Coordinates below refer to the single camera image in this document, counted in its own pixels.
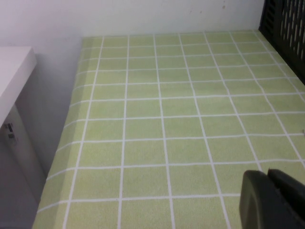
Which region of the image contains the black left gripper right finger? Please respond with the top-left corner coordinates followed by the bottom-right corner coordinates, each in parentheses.
top-left (267, 168), bottom-right (305, 210)

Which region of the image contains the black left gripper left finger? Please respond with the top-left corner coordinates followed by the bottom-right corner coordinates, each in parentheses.
top-left (240, 170), bottom-right (305, 229)

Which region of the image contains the black plastic book holder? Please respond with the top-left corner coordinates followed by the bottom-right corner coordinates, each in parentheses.
top-left (258, 0), bottom-right (305, 86)

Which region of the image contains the green checked tablecloth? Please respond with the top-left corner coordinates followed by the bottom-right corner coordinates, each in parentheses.
top-left (32, 30), bottom-right (305, 229)

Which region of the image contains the white cabinet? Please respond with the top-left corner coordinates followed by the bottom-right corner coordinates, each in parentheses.
top-left (0, 46), bottom-right (47, 229)

